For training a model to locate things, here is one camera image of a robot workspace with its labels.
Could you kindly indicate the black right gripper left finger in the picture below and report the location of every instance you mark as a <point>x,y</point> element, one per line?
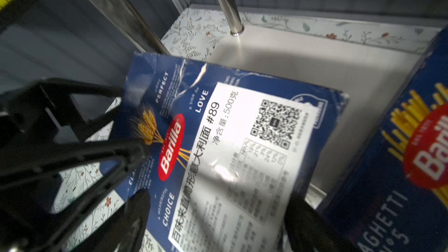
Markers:
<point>123,231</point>

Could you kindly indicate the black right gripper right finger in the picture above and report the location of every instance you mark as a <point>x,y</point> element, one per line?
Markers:
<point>309,232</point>

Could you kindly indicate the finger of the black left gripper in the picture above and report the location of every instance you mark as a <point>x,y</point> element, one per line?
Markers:
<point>25,225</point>
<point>25,110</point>

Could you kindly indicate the slim blue Barilla spaghetti box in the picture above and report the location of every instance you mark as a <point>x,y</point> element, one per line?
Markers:
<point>395,197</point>

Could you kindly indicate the large blue Barilla box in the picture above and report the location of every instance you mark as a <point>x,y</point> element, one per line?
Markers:
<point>227,148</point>

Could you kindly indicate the white two-tier shelf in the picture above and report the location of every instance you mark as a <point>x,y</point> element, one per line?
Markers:
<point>369,76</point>

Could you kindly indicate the black wire basket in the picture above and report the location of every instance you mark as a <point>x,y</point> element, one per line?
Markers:
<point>22,13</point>

